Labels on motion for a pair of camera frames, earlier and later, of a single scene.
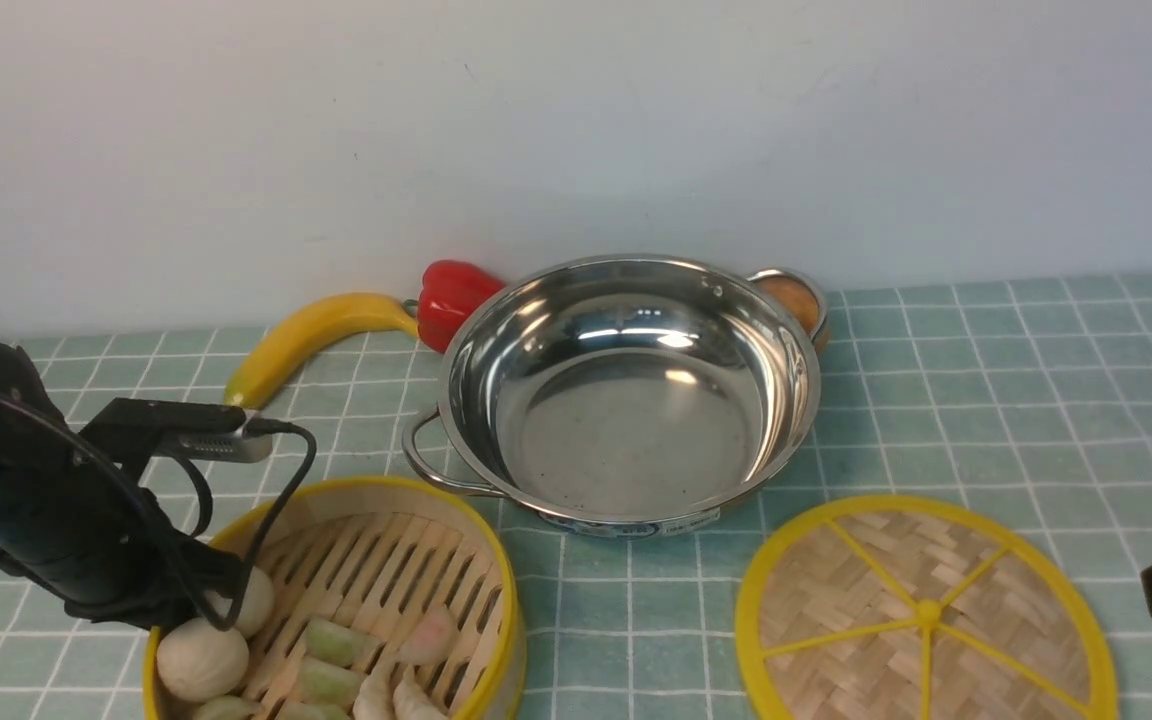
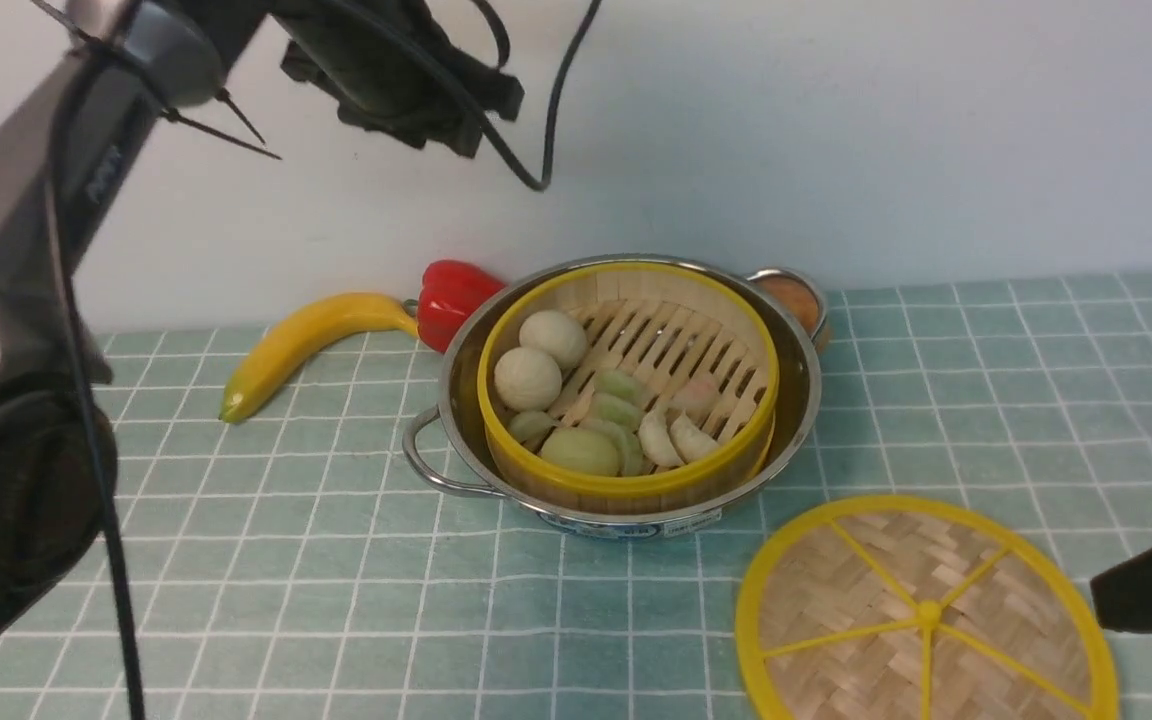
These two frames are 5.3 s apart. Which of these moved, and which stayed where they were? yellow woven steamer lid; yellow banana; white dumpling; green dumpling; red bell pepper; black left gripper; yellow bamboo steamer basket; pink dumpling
Moved: black left gripper; pink dumpling; white dumpling; green dumpling; yellow bamboo steamer basket
Stayed: yellow woven steamer lid; red bell pepper; yellow banana
